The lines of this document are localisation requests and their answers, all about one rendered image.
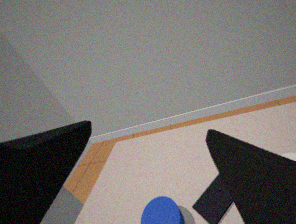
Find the grey cylinder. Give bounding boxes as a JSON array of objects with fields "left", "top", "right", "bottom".
[{"left": 281, "top": 153, "right": 296, "bottom": 161}]

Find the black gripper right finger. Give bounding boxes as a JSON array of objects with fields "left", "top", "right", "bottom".
[{"left": 206, "top": 129, "right": 296, "bottom": 224}]

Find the blue cylinder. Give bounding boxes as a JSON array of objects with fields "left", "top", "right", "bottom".
[{"left": 141, "top": 196, "right": 185, "bottom": 224}]

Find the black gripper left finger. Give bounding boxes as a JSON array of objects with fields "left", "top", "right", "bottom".
[{"left": 0, "top": 120, "right": 92, "bottom": 224}]

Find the black flat rectangular pad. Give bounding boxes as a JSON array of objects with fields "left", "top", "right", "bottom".
[{"left": 192, "top": 173, "right": 233, "bottom": 224}]

